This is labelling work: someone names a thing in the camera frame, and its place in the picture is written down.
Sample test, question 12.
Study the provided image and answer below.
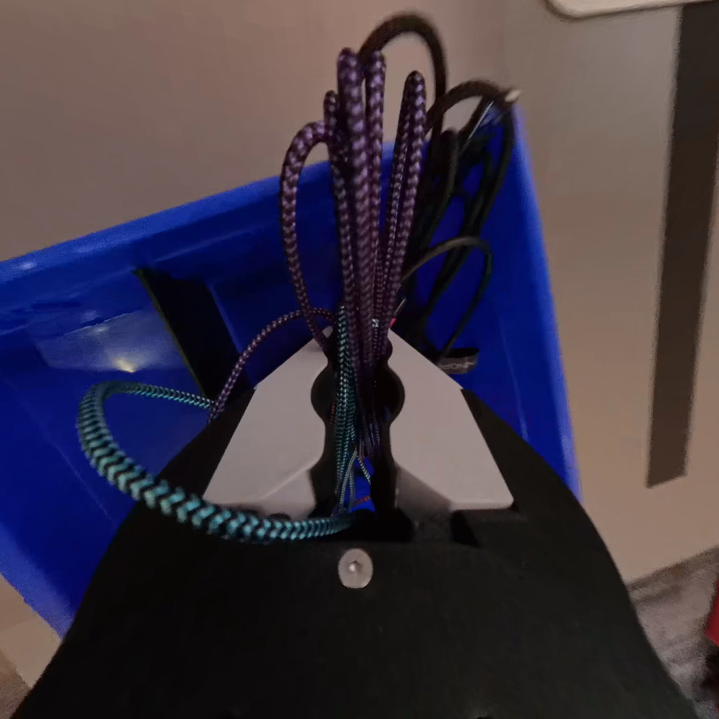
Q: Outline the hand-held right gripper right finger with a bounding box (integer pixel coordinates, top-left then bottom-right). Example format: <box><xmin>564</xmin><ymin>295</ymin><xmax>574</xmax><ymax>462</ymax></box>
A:
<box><xmin>376</xmin><ymin>330</ymin><xmax>516</xmax><ymax>510</ymax></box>

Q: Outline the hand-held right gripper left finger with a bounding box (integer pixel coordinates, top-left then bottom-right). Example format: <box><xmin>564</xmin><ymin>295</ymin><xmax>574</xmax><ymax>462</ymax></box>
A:
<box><xmin>203</xmin><ymin>328</ymin><xmax>340</xmax><ymax>516</ymax></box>

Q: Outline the teal braided usb cable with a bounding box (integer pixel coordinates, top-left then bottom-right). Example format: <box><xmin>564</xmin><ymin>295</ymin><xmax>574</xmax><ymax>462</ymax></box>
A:
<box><xmin>76</xmin><ymin>306</ymin><xmax>374</xmax><ymax>543</ymax></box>

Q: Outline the blue plastic storage bin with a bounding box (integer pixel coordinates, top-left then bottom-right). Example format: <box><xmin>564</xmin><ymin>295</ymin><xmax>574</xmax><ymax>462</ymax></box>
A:
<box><xmin>0</xmin><ymin>107</ymin><xmax>582</xmax><ymax>635</ymax></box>

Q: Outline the purple braided usb-c cable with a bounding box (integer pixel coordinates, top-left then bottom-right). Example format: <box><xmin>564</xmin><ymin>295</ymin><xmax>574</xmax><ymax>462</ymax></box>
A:
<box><xmin>209</xmin><ymin>48</ymin><xmax>428</xmax><ymax>467</ymax></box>

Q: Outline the black bin divider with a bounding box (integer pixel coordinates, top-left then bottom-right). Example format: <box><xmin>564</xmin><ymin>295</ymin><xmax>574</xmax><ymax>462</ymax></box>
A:
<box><xmin>135</xmin><ymin>269</ymin><xmax>254</xmax><ymax>394</ymax></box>

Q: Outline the white stand base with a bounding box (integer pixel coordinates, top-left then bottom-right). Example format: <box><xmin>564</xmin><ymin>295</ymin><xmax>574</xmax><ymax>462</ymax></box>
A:
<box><xmin>542</xmin><ymin>0</ymin><xmax>683</xmax><ymax>20</ymax></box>

